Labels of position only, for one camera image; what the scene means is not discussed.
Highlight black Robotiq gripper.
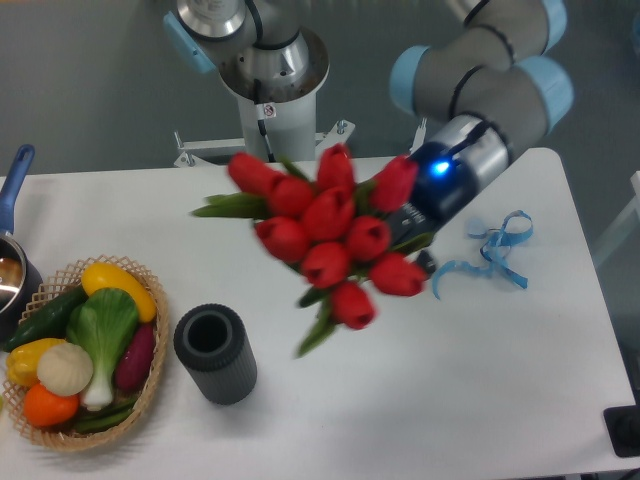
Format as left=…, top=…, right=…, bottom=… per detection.
left=387, top=141, right=479, bottom=273

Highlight red tulip bouquet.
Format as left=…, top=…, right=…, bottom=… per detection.
left=192, top=144, right=433, bottom=357

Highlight dark grey ribbed vase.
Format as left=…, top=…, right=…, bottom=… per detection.
left=173, top=304, right=258, bottom=405

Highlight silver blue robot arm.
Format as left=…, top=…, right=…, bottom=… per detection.
left=163, top=1, right=573, bottom=243

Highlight blue ribbon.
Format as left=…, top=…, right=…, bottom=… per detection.
left=431, top=210, right=534, bottom=300

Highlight black device at edge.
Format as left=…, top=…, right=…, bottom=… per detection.
left=603, top=405, right=639, bottom=458

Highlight purple sweet potato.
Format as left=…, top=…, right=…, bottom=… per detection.
left=114, top=324, right=155, bottom=392

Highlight green bok choy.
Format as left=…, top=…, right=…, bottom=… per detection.
left=66, top=288, right=139, bottom=412

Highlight green bean pods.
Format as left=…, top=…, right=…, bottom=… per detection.
left=72, top=397, right=138, bottom=434

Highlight woven wicker basket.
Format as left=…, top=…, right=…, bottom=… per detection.
left=3, top=255, right=169, bottom=452

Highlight green cucumber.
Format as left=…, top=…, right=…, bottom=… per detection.
left=2, top=286, right=88, bottom=353

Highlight orange fruit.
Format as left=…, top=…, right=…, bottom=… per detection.
left=23, top=383, right=80, bottom=427

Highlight yellow bell pepper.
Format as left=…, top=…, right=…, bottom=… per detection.
left=6, top=338, right=65, bottom=388

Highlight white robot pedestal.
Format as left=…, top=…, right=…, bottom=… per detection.
left=164, top=13, right=355, bottom=167

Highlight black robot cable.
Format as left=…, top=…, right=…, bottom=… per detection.
left=251, top=78, right=277, bottom=163

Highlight blue handled saucepan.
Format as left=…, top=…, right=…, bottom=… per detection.
left=1, top=144, right=42, bottom=343

